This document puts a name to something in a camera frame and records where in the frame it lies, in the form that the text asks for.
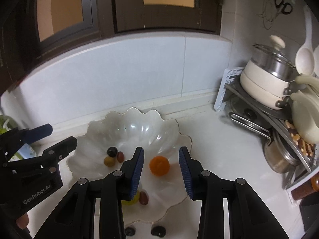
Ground green apple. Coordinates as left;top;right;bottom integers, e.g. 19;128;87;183
121;185;143;206

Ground person hand holding gripper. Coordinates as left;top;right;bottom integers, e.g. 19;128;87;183
16;213;29;230

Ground cream pot with steamer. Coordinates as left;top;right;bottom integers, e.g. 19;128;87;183
239;35;298;110

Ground white rice spoon left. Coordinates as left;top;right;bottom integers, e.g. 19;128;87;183
295;5;315;75

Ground white pump bottle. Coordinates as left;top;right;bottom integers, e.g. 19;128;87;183
15;144;37;160

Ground red grape tomato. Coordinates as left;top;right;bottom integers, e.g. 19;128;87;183
117;151;124;163
139;191;149;206

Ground cream ceramic kettle pot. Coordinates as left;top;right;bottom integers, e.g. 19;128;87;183
290;75;318;144

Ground glass jar red sauce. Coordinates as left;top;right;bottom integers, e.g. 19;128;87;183
291;173;319;201

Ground small tan longan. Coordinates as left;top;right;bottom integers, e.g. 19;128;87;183
103;157;116;167

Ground orange tangerine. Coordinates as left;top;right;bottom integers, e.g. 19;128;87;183
149;155;170;177

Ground dark plum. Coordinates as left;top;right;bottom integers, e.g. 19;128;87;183
106;147;118;158
151;225;166;238

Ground black kitchen scissors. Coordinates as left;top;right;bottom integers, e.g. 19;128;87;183
274;0;293;15

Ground blueberry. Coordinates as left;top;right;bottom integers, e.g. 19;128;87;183
124;227;136;237

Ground stainless steel pot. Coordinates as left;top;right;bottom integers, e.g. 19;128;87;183
263;129;301;174

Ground white metal corner shelf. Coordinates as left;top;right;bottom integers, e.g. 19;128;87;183
214;67;318;192

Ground dark brown window frame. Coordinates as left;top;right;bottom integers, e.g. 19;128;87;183
1;0;223;92

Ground green dish soap bottle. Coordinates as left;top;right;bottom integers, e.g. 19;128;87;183
0;115;18;135

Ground black knife block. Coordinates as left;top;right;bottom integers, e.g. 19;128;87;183
299;192;318;238

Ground white scalloped ceramic bowl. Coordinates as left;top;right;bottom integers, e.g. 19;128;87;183
67;107;192;225

